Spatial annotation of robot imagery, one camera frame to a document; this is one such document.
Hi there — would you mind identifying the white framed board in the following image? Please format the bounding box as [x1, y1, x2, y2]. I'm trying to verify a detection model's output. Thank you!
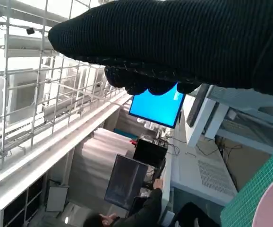
[45, 185, 69, 212]

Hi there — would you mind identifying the white perforated cabinet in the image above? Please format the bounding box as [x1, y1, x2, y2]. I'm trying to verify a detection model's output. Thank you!
[171, 138, 239, 206]

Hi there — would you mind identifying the monitor with blue screen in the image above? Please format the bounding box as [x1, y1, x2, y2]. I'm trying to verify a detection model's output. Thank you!
[128, 82, 186, 130]

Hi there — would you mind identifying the person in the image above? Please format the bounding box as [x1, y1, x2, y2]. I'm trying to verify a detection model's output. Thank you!
[83, 177, 172, 227]
[174, 202, 220, 227]

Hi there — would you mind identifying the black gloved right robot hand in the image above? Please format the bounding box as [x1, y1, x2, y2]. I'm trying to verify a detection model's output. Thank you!
[48, 0, 273, 99]

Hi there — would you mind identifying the dark switched-off monitor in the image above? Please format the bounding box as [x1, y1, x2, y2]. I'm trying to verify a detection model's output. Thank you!
[104, 153, 149, 211]

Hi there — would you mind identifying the grey mesh chair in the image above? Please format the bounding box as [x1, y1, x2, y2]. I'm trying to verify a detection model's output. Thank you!
[202, 85, 273, 156]

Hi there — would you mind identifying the black monitor seen edge-on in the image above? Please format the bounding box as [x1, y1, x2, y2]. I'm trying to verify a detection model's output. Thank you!
[186, 84, 210, 128]

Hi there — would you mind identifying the black box-shaped device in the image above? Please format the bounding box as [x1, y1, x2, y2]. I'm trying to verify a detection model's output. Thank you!
[133, 138, 169, 166]

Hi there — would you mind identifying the white wire grid rack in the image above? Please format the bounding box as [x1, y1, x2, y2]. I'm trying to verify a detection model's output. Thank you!
[0, 0, 130, 166]

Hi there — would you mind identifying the black laptop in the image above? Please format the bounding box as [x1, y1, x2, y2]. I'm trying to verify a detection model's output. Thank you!
[127, 196, 149, 217]

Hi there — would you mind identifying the green cutting mat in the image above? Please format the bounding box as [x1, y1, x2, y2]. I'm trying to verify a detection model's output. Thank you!
[220, 139, 273, 227]

